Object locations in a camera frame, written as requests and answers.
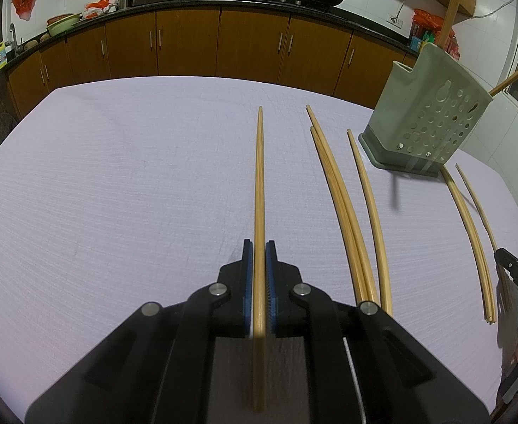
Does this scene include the group of condiment bottles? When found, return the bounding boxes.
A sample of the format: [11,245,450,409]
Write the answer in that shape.
[409,24,461,61]

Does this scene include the red and white plastic bag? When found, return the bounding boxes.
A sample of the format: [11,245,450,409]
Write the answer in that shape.
[84,0,118,19]

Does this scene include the brown lower kitchen cabinets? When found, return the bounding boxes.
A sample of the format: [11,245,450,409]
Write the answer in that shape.
[0,5,418,142]

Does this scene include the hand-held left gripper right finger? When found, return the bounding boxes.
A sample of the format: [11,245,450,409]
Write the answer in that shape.
[265,240,492,424]

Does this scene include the red bag over condiments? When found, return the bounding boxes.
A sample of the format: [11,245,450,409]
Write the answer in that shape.
[411,8,460,42]

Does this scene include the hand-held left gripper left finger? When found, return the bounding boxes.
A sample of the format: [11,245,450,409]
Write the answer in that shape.
[25,238,254,424]

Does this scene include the black kitchen countertop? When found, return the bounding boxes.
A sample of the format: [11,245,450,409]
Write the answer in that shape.
[0,0,418,80]

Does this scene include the pale green utensil holder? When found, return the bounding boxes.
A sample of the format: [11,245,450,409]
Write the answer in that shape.
[358,41,493,179]

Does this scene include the green plastic basin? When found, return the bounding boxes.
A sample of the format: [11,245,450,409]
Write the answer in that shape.
[47,14,82,37]

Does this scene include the white power cable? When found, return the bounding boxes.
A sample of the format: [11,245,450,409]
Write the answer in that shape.
[392,0,415,21]

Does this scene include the metal faucet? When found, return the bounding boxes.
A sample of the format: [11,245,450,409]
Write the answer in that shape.
[9,23,25,56]

